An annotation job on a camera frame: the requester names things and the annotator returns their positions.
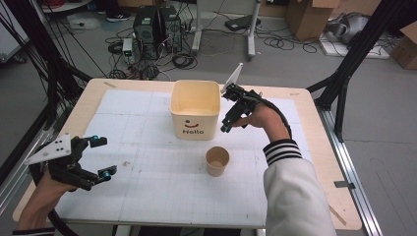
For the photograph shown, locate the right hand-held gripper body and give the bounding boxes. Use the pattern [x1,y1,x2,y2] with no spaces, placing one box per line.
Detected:
[219,62,264,120]

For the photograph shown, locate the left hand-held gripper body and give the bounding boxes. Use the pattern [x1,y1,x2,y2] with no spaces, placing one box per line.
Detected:
[25,132,103,192]

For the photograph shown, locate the cream plastic bin smiley print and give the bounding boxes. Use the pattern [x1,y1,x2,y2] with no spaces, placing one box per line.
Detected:
[169,79,221,142]

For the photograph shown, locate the brown paper cup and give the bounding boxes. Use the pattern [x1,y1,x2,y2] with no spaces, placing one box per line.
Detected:
[205,146,231,178]

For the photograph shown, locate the person's right hand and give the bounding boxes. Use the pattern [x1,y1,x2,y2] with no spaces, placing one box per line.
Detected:
[233,102,290,143]

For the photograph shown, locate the person's left hand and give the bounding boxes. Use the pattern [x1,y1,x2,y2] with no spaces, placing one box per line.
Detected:
[30,168,80,212]

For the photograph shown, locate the white gridded mat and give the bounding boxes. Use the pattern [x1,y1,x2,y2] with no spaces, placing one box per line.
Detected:
[53,88,313,230]

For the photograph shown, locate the white metal stand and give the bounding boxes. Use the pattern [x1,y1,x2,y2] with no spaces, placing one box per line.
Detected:
[191,0,264,63]

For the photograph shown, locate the flat black device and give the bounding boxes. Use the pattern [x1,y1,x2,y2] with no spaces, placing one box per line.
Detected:
[223,14,263,32]

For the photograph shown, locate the black computer tower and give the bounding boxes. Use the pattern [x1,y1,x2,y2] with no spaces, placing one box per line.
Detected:
[132,5,162,45]
[158,6,184,54]

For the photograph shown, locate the grey power supply box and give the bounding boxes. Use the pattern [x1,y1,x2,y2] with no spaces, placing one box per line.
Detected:
[121,37,135,64]

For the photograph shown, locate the wooden table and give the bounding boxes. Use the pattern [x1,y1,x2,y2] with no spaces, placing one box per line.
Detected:
[12,77,364,232]

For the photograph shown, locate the large cardboard box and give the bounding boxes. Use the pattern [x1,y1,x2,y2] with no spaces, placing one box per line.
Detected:
[284,0,341,42]

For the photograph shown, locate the white flat board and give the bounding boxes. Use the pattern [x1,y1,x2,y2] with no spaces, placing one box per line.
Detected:
[319,34,391,61]

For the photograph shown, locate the black and white shoe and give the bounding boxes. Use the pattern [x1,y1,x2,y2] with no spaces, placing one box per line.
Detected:
[105,12,133,24]

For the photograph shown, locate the grey tape strip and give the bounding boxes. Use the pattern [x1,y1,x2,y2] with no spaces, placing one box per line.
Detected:
[332,179,357,191]

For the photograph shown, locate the grey rounded machine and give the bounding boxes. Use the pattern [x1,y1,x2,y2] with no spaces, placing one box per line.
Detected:
[325,12,371,46]

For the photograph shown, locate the thin wooden strip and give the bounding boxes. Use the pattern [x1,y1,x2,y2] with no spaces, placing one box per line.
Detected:
[328,204,347,227]

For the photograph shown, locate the white round table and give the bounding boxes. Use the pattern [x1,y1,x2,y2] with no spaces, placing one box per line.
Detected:
[39,0,93,15]

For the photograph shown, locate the small cardboard box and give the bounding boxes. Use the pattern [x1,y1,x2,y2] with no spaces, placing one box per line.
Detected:
[388,21,417,71]

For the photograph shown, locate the aluminium rail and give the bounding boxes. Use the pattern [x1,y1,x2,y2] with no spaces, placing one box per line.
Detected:
[0,127,55,215]
[315,103,386,236]

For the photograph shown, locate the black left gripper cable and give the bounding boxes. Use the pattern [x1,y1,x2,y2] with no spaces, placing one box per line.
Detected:
[47,207,81,236]

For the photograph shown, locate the coiled black cable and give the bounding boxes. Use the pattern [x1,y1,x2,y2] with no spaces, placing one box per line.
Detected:
[255,29,319,55]

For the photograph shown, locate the black metal frame with cables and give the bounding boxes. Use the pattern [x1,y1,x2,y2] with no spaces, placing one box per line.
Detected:
[0,0,94,132]

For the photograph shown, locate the tangle of black floor cables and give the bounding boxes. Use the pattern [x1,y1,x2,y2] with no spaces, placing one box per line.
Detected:
[104,28,200,82]

